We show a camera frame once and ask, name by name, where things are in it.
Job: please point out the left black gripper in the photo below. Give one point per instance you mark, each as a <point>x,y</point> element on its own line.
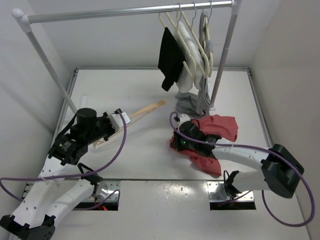
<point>105,118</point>

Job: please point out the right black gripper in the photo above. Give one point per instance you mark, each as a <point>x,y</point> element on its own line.
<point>176,144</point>

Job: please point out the red t shirt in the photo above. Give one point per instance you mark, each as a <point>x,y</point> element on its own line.
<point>224,126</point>

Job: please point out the peach plastic hanger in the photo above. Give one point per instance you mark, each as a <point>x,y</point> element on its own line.
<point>137,116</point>

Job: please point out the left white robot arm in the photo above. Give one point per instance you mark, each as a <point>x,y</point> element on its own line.
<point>64,182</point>

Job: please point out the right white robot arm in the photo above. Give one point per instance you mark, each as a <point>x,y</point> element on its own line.
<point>274,169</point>

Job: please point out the cream hanger with white garment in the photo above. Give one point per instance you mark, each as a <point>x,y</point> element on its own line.
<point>195,42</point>

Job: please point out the cream hanger with grey garment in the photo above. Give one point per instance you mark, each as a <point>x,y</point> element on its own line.
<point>205,39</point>

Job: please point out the cream hanger with black garment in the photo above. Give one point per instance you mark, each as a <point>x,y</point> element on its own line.
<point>177,35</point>

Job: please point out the grey hanging garment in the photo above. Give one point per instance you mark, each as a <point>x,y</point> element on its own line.
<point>195,103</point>

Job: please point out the white hanging garment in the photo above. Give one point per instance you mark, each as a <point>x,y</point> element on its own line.
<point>185,82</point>

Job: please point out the black hanging garment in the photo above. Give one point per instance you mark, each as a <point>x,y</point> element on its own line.
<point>170,61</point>

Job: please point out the white metal clothes rack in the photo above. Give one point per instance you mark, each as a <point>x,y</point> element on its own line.
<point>24,21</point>

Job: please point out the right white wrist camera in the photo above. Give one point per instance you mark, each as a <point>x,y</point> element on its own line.
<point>180,119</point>

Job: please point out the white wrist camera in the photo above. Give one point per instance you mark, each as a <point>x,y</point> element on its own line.
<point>118,119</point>
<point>180,119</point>

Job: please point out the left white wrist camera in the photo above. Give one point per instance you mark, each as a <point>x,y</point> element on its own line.
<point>118,119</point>

